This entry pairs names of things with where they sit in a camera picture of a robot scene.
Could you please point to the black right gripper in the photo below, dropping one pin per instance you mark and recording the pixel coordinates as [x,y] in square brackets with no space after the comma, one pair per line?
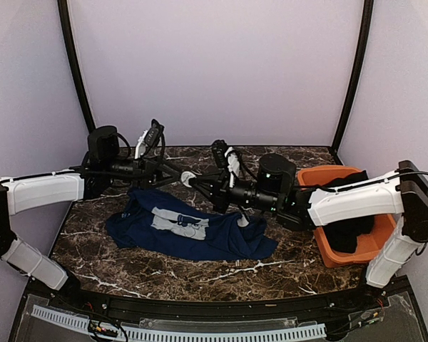
[218,191]

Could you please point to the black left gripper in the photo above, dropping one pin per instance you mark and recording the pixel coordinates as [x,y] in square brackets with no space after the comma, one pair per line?
[144,169]

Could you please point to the round gold white brooch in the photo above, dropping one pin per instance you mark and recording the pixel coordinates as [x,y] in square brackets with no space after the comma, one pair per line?
[243,221]

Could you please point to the blue printed t-shirt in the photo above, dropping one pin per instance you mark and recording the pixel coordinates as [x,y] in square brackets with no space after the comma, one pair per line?
[159,222]

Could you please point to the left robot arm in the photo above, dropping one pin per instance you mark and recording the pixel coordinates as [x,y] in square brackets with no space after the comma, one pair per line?
[101,167]

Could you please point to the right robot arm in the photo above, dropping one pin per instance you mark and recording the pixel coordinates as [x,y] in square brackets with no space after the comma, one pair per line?
[299,208]

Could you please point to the black garment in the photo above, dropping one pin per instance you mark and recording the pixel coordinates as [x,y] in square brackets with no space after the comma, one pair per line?
[342,235]

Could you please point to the orange plastic basket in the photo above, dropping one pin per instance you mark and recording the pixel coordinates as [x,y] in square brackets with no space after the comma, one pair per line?
[368,245]

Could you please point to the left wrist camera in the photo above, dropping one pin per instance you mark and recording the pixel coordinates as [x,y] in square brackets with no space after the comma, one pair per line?
[150,139]

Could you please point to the white slotted cable duct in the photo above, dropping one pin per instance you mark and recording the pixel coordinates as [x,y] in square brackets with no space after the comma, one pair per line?
[150,329]

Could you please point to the black front rail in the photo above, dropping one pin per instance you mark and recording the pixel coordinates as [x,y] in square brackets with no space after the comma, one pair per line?
[334,306]

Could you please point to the left black frame post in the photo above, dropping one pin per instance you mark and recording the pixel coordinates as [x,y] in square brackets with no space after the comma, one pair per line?
[70,47]

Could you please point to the black frame post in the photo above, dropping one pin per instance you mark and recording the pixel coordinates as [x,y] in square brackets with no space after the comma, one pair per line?
[357,64]
[70,47]

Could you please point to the right black frame post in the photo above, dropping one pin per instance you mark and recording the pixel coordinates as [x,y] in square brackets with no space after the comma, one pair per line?
[357,64]

